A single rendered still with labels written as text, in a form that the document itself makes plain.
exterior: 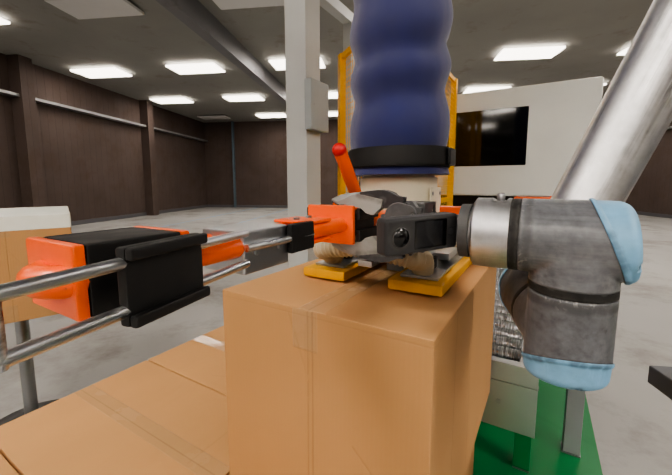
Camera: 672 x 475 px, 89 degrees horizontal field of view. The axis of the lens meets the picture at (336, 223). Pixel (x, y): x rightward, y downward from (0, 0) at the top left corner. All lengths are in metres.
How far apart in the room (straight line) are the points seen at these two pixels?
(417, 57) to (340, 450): 0.69
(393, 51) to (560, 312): 0.52
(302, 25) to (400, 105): 1.72
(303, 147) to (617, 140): 1.81
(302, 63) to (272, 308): 1.87
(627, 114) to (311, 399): 0.61
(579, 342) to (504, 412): 0.83
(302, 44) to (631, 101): 1.95
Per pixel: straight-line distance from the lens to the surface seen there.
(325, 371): 0.58
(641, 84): 0.62
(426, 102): 0.72
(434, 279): 0.63
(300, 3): 2.43
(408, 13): 0.75
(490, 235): 0.44
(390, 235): 0.41
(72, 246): 0.27
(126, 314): 0.25
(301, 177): 2.19
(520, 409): 1.27
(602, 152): 0.60
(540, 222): 0.44
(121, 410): 1.18
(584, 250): 0.44
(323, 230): 0.46
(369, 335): 0.51
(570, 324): 0.47
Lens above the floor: 1.14
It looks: 7 degrees down
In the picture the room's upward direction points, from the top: straight up
